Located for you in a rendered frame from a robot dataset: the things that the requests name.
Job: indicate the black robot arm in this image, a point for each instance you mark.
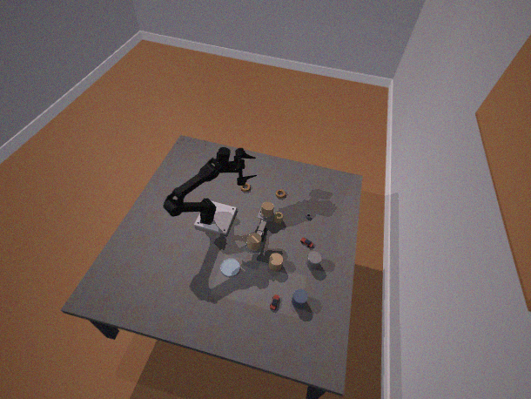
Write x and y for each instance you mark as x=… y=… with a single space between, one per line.
x=207 y=173

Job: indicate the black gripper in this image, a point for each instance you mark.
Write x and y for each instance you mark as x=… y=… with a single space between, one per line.
x=241 y=180

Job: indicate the red toy truck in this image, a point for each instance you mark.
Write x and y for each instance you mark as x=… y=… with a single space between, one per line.
x=307 y=242
x=274 y=302

